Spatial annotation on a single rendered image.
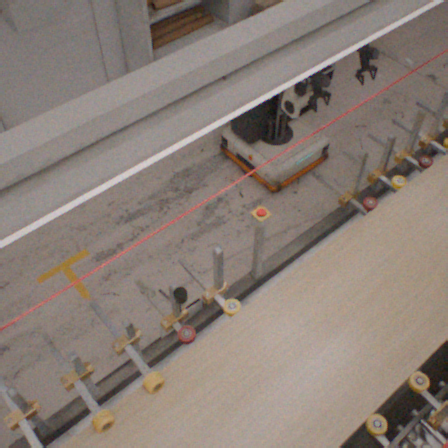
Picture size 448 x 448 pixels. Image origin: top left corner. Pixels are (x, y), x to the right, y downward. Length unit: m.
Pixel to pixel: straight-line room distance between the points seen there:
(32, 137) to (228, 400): 1.60
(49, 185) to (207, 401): 1.50
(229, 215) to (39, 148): 3.10
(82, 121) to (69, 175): 0.10
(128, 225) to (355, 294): 1.98
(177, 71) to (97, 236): 2.99
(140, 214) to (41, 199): 3.05
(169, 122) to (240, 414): 1.49
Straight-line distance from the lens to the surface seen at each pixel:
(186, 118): 1.07
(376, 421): 2.33
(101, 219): 4.03
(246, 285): 2.76
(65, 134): 0.94
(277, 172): 3.90
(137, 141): 1.02
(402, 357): 2.48
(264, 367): 2.34
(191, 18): 4.96
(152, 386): 2.25
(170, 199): 4.07
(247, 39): 1.12
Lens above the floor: 3.05
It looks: 52 degrees down
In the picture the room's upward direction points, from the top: straight up
